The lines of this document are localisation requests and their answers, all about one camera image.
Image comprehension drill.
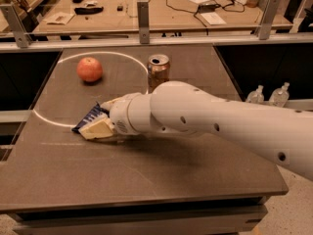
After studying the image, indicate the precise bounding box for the white paper card left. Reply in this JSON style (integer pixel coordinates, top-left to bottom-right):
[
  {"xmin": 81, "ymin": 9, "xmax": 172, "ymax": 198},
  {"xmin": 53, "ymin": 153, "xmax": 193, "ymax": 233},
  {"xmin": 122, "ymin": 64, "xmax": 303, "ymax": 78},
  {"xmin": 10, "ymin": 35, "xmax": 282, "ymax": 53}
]
[{"xmin": 45, "ymin": 12, "xmax": 74, "ymax": 25}]

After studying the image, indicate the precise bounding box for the white label card right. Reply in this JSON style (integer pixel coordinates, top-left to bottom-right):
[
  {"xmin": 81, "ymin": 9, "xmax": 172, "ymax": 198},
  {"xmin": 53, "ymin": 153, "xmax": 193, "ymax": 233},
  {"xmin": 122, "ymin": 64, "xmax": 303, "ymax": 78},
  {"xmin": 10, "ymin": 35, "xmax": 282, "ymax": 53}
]
[{"xmin": 201, "ymin": 12, "xmax": 226, "ymax": 25}]

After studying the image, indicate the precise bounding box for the black tool on desk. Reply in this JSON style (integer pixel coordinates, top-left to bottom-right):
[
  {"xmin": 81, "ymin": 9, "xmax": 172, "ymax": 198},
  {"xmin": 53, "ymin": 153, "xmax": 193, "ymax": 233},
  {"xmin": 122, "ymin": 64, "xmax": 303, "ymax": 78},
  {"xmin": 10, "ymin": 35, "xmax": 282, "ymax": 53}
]
[{"xmin": 74, "ymin": 7, "xmax": 104, "ymax": 15}]

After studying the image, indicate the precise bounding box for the black power adapter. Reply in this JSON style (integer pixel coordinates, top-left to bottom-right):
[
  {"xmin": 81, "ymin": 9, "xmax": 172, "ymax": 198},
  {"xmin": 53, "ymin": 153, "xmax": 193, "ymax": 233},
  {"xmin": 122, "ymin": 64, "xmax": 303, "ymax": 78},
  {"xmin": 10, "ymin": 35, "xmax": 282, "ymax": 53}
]
[{"xmin": 198, "ymin": 3, "xmax": 220, "ymax": 14}]

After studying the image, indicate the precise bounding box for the blue rxbar wrapper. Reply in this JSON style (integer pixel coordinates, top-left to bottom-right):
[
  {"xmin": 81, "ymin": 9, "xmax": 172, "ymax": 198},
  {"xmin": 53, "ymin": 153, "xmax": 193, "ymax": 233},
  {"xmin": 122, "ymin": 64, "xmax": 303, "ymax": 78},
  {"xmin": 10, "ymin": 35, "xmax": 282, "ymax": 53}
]
[{"xmin": 71, "ymin": 103, "xmax": 108, "ymax": 133}]

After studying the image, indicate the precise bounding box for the red apple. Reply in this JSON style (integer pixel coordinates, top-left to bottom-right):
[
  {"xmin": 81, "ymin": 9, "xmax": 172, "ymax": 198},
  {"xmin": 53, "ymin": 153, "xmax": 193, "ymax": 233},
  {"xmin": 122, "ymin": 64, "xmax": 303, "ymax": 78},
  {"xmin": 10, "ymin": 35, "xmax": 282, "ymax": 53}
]
[{"xmin": 76, "ymin": 57, "xmax": 103, "ymax": 82}]

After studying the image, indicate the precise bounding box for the clear sanitizer bottle left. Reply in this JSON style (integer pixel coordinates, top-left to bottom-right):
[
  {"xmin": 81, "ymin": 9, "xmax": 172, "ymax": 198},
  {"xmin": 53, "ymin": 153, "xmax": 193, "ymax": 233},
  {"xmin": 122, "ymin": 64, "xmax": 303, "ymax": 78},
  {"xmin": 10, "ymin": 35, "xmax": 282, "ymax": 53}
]
[{"xmin": 246, "ymin": 85, "xmax": 264, "ymax": 104}]

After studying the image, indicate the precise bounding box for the black cable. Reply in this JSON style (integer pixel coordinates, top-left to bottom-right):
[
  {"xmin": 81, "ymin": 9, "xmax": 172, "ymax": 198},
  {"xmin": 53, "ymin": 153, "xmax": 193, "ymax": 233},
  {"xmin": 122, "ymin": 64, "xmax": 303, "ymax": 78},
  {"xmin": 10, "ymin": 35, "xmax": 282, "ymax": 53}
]
[{"xmin": 164, "ymin": 0, "xmax": 246, "ymax": 28}]

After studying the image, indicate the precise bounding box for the gold soda can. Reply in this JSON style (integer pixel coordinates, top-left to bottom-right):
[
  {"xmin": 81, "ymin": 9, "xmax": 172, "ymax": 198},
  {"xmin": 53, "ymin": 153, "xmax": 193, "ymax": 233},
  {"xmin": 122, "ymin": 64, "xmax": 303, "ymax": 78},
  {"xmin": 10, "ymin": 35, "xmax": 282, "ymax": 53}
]
[{"xmin": 148, "ymin": 54, "xmax": 170, "ymax": 93}]

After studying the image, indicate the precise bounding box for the metal rail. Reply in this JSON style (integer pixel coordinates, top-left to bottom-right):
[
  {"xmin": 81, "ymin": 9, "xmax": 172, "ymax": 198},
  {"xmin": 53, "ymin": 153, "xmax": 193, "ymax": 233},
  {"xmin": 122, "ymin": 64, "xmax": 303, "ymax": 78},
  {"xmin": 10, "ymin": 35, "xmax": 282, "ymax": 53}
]
[{"xmin": 0, "ymin": 32, "xmax": 313, "ymax": 53}]

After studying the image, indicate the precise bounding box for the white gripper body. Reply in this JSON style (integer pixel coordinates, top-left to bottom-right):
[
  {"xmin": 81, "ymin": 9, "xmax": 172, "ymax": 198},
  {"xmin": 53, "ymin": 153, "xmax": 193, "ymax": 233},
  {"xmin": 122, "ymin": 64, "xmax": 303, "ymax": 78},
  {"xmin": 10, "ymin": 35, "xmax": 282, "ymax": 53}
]
[{"xmin": 110, "ymin": 93, "xmax": 141, "ymax": 135}]

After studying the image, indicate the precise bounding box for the middle metal bracket post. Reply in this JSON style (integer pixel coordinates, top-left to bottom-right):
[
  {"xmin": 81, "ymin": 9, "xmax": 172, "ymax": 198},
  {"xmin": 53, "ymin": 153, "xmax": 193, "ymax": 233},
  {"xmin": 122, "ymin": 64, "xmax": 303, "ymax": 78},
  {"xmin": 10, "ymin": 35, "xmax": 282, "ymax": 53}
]
[{"xmin": 137, "ymin": 1, "xmax": 150, "ymax": 44}]

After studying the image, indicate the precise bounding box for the right metal bracket post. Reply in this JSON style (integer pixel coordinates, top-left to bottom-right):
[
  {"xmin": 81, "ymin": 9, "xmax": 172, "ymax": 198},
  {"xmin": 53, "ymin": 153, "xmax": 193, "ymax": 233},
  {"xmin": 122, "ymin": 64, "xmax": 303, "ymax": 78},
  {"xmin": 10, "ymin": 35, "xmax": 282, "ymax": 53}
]
[{"xmin": 255, "ymin": 0, "xmax": 281, "ymax": 40}]

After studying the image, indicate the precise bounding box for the small black block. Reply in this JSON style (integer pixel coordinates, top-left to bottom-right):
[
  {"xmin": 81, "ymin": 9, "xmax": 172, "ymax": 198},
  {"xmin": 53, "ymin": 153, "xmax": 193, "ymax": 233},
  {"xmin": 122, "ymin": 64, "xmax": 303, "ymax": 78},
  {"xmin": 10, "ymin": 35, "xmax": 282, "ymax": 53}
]
[{"xmin": 116, "ymin": 5, "xmax": 123, "ymax": 12}]

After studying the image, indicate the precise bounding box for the wooden back desk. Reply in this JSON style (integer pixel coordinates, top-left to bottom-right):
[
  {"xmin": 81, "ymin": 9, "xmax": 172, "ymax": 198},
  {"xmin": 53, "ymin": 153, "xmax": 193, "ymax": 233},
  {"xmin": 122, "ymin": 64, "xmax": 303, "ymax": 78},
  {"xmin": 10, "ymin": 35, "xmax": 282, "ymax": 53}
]
[{"xmin": 32, "ymin": 0, "xmax": 293, "ymax": 36}]

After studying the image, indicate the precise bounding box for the clear sanitizer bottle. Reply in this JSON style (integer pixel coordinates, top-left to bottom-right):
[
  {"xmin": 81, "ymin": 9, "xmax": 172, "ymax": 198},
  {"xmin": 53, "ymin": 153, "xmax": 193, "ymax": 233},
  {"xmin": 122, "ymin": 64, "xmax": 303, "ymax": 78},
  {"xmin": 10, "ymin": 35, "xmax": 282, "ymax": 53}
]
[
  {"xmin": 246, "ymin": 85, "xmax": 264, "ymax": 104},
  {"xmin": 269, "ymin": 82, "xmax": 290, "ymax": 108}
]

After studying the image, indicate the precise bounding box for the left metal bracket post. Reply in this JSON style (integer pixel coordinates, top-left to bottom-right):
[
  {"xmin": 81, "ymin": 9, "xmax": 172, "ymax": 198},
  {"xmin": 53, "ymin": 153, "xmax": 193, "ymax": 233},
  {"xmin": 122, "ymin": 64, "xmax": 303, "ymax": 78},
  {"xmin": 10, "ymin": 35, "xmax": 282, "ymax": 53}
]
[{"xmin": 0, "ymin": 4, "xmax": 31, "ymax": 48}]

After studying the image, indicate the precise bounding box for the metal bracket post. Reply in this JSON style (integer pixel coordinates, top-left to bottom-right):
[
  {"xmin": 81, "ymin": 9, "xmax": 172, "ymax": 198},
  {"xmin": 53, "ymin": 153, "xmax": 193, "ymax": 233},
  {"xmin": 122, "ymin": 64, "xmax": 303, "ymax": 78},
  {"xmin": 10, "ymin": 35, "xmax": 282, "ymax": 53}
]
[
  {"xmin": 137, "ymin": 1, "xmax": 150, "ymax": 44},
  {"xmin": 255, "ymin": 0, "xmax": 281, "ymax": 40},
  {"xmin": 0, "ymin": 4, "xmax": 31, "ymax": 48}
]

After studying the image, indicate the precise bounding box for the clear sanitizer bottle right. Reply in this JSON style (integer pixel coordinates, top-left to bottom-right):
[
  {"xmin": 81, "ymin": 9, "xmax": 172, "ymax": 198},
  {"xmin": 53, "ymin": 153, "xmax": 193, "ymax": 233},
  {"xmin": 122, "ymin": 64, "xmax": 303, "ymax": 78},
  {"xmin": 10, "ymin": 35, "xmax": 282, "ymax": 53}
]
[{"xmin": 269, "ymin": 82, "xmax": 290, "ymax": 108}]

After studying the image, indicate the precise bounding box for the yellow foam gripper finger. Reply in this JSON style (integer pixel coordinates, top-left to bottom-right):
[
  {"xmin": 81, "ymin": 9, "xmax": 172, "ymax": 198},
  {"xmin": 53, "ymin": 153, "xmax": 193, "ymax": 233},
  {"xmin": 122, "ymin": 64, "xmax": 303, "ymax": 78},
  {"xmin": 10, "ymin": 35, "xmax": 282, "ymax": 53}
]
[
  {"xmin": 78, "ymin": 117, "xmax": 114, "ymax": 140},
  {"xmin": 100, "ymin": 96, "xmax": 125, "ymax": 112}
]

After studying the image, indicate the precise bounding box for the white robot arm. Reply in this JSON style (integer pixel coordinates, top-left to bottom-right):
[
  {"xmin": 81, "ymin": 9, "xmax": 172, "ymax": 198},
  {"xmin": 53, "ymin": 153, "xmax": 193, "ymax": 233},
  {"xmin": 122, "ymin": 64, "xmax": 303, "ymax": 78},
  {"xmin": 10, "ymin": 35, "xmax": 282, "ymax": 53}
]
[{"xmin": 74, "ymin": 81, "xmax": 313, "ymax": 180}]

